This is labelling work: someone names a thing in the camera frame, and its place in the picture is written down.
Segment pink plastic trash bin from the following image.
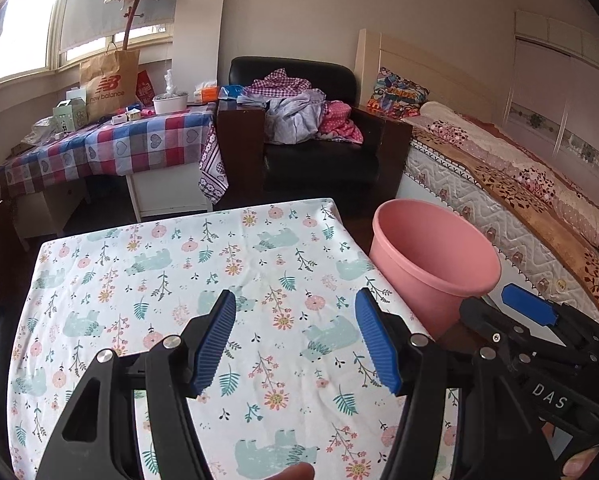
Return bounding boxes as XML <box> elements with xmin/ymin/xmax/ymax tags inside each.
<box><xmin>370</xmin><ymin>198</ymin><xmax>501</xmax><ymax>338</ymax></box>

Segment right hand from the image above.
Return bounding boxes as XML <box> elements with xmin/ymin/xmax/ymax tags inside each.
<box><xmin>540</xmin><ymin>422</ymin><xmax>599</xmax><ymax>479</ymax></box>

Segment left hand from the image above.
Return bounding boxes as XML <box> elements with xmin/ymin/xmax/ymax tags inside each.
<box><xmin>267</xmin><ymin>463</ymin><xmax>315</xmax><ymax>480</ymax></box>

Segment bed with patterned blankets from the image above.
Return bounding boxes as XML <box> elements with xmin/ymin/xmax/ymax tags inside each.
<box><xmin>355</xmin><ymin>29</ymin><xmax>599</xmax><ymax>323</ymax></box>

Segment floral bear tablecloth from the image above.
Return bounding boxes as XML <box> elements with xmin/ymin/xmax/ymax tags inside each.
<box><xmin>8</xmin><ymin>198</ymin><xmax>422</xmax><ymax>479</ymax></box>

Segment white table under plaid cloth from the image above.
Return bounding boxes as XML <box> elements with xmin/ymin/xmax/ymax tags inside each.
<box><xmin>13</xmin><ymin>164</ymin><xmax>212</xmax><ymax>238</ymax></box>

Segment black leather armchair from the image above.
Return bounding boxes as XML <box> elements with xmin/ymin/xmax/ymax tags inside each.
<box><xmin>216</xmin><ymin>56</ymin><xmax>412</xmax><ymax>214</ymax></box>

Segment white wardrobe sliding doors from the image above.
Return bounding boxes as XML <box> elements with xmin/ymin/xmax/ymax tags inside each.
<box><xmin>505</xmin><ymin>10</ymin><xmax>599</xmax><ymax>205</ymax></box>

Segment plaid checkered tablecloth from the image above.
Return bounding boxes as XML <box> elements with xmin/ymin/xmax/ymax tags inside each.
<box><xmin>0</xmin><ymin>103</ymin><xmax>229</xmax><ymax>204</ymax></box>

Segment dark wooden side cabinet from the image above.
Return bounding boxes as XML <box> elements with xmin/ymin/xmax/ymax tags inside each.
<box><xmin>216</xmin><ymin>101</ymin><xmax>264</xmax><ymax>209</ymax></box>

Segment colourful pillow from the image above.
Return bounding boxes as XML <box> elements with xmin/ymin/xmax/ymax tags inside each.
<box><xmin>367</xmin><ymin>67</ymin><xmax>429</xmax><ymax>120</ymax></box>

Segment white round container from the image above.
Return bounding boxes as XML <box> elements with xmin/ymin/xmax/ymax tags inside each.
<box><xmin>153</xmin><ymin>92</ymin><xmax>188</xmax><ymax>115</ymax></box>

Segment pile of clothes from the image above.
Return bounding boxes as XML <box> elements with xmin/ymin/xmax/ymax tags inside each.
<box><xmin>237</xmin><ymin>68</ymin><xmax>363</xmax><ymax>145</ymax></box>

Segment orange tissue pack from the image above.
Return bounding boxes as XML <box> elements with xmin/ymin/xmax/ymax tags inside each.
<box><xmin>193</xmin><ymin>80</ymin><xmax>219</xmax><ymax>104</ymax></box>

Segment red packet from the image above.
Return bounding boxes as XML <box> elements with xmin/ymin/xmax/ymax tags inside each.
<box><xmin>136</xmin><ymin>70</ymin><xmax>155</xmax><ymax>106</ymax></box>

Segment green gift box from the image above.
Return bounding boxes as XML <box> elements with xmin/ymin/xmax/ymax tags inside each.
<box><xmin>53</xmin><ymin>98</ymin><xmax>88</xmax><ymax>133</ymax></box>

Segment brown paper shopping bag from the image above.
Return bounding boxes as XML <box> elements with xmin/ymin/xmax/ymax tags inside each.
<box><xmin>80</xmin><ymin>50</ymin><xmax>140</xmax><ymax>122</ymax></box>

